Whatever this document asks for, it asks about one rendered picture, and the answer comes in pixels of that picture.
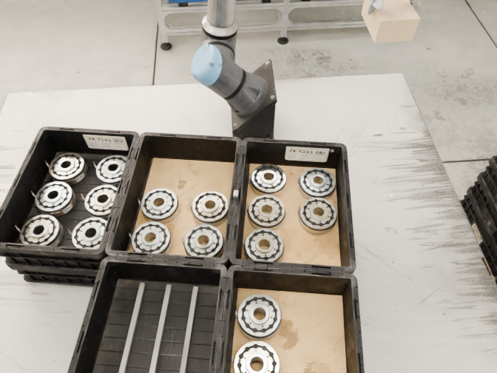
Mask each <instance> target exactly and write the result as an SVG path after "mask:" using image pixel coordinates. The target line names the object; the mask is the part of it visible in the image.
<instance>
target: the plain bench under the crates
mask: <svg viewBox="0 0 497 373"><path fill-rule="evenodd" d="M274 83H275V88H276V94H277V103H276V107H275V117H274V139H280V140H293V141H318V142H331V143H342V144H344V145H345V146H346V147H347V151H348V169H349V179H350V189H351V207H352V217H353V226H354V244H355V254H356V269H355V271H354V273H353V275H354V276H355V277H356V279H357V282H358V292H359V310H360V320H361V329H362V348H363V357H364V367H365V373H497V285H496V282H495V280H494V278H493V275H492V273H491V271H490V268H489V266H488V265H487V262H486V260H485V258H484V255H483V253H482V251H481V248H480V246H479V243H478V241H477V240H476V236H475V235H474V233H473V230H472V228H471V226H470V223H469V221H468V219H467V216H466V215H465V213H464V210H463V208H462V205H461V203H460V201H459V198H458V196H457V194H456V191H455V189H454V188H453V185H452V183H451V181H450V178H449V176H448V174H447V171H446V169H445V168H444V164H443V163H442V160H441V158H440V156H439V153H438V151H437V149H436V146H435V144H434V143H433V139H432V138H431V136H430V133H429V131H428V129H427V126H426V124H425V121H424V119H423V117H422V114H421V113H420V111H419V108H418V106H417V104H416V101H415V99H414V97H413V94H412V92H411V91H410V88H409V86H408V83H407V81H406V79H405V76H404V74H403V73H380V74H365V75H337V76H323V77H307V78H279V79H275V80H274ZM42 127H72V128H86V129H99V130H124V131H136V132H138V134H139V135H140V134H141V133H143V132H163V133H176V134H190V135H215V136H228V137H232V127H231V107H230V106H229V105H228V103H227V102H226V100H225V99H223V98H221V97H220V96H219V95H218V94H216V93H214V92H213V91H212V90H210V89H209V88H208V87H206V86H204V85H202V84H201V83H192V84H164V85H149V86H134V87H106V88H92V89H77V90H49V91H34V92H19V93H7V95H6V98H5V100H4V103H3V106H2V108H1V112H0V184H12V183H13V181H14V179H15V177H16V175H17V173H18V171H19V169H20V167H21V165H22V163H23V161H24V159H25V157H26V155H27V153H28V151H29V149H30V147H31V145H32V143H33V141H34V139H35V137H36V135H37V133H38V131H39V130H40V129H41V128H42ZM92 289H93V286H74V285H64V284H54V283H34V282H26V281H25V280H24V275H20V274H19V273H17V270H6V271H0V373H67V372H68V368H69V366H70V361H71V359H72V355H73V352H74V349H75V345H76V342H77V339H78V335H79V332H80V330H81V325H82V323H83V320H84V316H85V313H86V310H87V306H88V303H89V299H90V296H91V294H92Z"/></svg>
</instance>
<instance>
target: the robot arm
mask: <svg viewBox="0 0 497 373"><path fill-rule="evenodd" d="M410 3H411V5H412V6H413V8H414V9H415V10H416V8H417V6H418V7H421V6H420V3H419V0H410ZM383 4H384V0H371V2H370V4H369V8H368V15H370V14H371V12H372V11H373V10H374V8H376V9H377V10H380V9H381V8H382V6H383ZM235 5H236V0H208V10H207V15H206V16H205V17H204V18H203V21H202V39H201V47H200V48H199V50H198V51H197V52H196V53H195V57H194V59H192V65H191V71H192V75H193V76H194V78H195V79H197V80H198V81H199V82H200V83H201V84H202V85H204V86H206V87H208V88H209V89H210V90H212V91H213V92H214V93H216V94H218V95H219V96H220V97H221V98H223V99H225V100H226V102H227V103H228V105H229V106H230V107H231V109H232V110H233V111H234V113H236V114H237V115H239V116H240V117H246V116H248V115H251V114H252V113H253V112H254V111H256V110H257V109H258V107H259V106H260V105H261V104H262V102H263V100H264V98H265V96H266V93H267V89H268V85H267V82H266V80H265V79H264V78H262V77H261V76H259V75H255V74H253V73H249V72H246V71H245V70H244V69H242V68H241V67H240V66H238V65H237V64H236V63H235V47H236V40H237V28H238V24H237V21H236V19H235V18H234V12H235Z"/></svg>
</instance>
